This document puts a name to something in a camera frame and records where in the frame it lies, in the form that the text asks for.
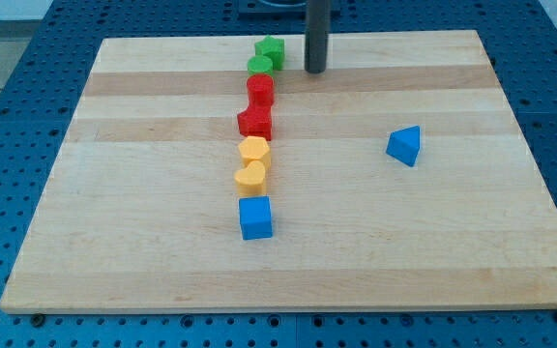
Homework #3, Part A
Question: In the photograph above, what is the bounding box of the red star block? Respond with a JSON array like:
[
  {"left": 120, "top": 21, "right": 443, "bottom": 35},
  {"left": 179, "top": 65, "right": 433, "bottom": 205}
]
[{"left": 237, "top": 104, "right": 272, "bottom": 141}]

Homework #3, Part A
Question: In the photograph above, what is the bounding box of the red circle block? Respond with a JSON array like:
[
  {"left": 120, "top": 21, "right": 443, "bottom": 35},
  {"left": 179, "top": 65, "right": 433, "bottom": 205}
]
[{"left": 246, "top": 73, "right": 275, "bottom": 106}]

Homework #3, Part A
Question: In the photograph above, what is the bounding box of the green circle block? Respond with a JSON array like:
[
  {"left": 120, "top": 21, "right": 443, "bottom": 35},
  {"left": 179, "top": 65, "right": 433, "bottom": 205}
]
[{"left": 247, "top": 55, "right": 274, "bottom": 76}]

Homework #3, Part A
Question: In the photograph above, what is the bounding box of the green star block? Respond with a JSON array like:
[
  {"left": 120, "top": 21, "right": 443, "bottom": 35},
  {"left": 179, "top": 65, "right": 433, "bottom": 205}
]
[{"left": 254, "top": 36, "right": 285, "bottom": 71}]

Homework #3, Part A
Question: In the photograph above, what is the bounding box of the yellow heart block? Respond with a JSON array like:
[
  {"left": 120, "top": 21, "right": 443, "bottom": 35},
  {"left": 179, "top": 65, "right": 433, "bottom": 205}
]
[{"left": 234, "top": 160, "right": 267, "bottom": 197}]

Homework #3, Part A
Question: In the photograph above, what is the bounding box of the yellow pentagon block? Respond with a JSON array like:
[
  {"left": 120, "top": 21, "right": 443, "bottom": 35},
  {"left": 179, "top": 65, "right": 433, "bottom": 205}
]
[{"left": 238, "top": 136, "right": 272, "bottom": 169}]

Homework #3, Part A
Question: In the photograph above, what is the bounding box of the blue cube block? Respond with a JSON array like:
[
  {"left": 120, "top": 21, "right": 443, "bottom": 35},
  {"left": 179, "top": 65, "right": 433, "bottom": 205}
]
[{"left": 238, "top": 196, "right": 273, "bottom": 240}]

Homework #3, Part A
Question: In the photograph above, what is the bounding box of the blue triangle block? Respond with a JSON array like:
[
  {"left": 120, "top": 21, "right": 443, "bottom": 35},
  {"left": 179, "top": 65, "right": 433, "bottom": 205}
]
[{"left": 386, "top": 126, "right": 421, "bottom": 167}]

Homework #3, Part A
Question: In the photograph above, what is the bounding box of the wooden board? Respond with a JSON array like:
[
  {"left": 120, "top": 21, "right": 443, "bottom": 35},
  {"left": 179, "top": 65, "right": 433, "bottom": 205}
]
[{"left": 0, "top": 30, "right": 557, "bottom": 314}]

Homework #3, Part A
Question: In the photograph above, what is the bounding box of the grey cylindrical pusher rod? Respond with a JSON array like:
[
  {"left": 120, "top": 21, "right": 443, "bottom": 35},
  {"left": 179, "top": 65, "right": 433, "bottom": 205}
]
[{"left": 304, "top": 0, "right": 332, "bottom": 74}]

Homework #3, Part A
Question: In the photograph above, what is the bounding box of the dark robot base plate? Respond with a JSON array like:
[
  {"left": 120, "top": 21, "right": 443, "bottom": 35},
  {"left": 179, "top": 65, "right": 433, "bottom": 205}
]
[{"left": 234, "top": 0, "right": 308, "bottom": 19}]

